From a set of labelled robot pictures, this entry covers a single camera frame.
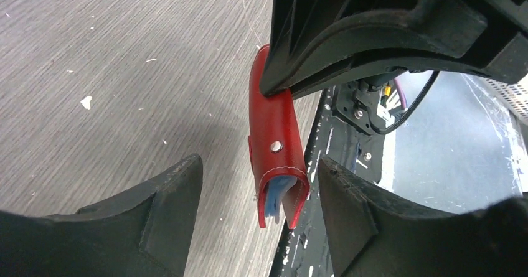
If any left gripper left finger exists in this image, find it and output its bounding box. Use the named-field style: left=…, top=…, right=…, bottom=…
left=1, top=154, right=203, bottom=276

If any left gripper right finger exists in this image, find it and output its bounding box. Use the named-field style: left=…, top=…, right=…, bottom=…
left=260, top=0, right=527, bottom=98

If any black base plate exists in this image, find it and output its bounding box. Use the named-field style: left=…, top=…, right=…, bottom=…
left=268, top=70, right=440, bottom=277

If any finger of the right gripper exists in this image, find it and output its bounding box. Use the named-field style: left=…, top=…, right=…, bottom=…
left=318, top=157, right=527, bottom=276

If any red card holder wallet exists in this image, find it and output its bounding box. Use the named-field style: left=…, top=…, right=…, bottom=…
left=248, top=45, right=310, bottom=229

